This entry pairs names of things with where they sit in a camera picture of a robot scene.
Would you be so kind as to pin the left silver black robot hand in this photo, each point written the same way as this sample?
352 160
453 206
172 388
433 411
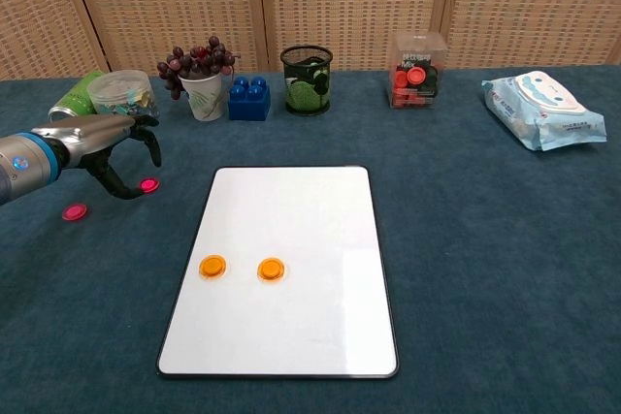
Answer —
92 135

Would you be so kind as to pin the red round magnet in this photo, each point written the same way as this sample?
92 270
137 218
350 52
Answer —
150 185
75 212

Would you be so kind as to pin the yellow round magnet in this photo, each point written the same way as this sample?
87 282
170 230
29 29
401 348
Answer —
271 269
212 267

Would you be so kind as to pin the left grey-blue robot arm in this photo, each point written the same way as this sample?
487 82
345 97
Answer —
19 167

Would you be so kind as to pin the clear box of magnets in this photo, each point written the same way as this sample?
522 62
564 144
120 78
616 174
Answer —
415 79

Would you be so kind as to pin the green drink can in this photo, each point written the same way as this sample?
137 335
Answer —
82 94

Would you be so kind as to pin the clear jar of binder clips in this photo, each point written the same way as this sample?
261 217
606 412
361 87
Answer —
121 89

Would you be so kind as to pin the white paper cup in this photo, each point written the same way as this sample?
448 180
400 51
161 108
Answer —
206 99

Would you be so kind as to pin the purple grape bunch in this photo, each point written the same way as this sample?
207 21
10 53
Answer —
204 60

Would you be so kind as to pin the blue building block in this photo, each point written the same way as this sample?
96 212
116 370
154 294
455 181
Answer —
248 104

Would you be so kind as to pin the black mesh pen holder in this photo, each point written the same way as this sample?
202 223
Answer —
305 84

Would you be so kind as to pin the white magnetic whiteboard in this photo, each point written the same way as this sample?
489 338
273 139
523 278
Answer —
291 327

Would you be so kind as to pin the blue felt table cover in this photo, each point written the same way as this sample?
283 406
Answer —
485 264

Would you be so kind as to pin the blue wet wipes pack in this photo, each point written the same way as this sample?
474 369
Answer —
543 113

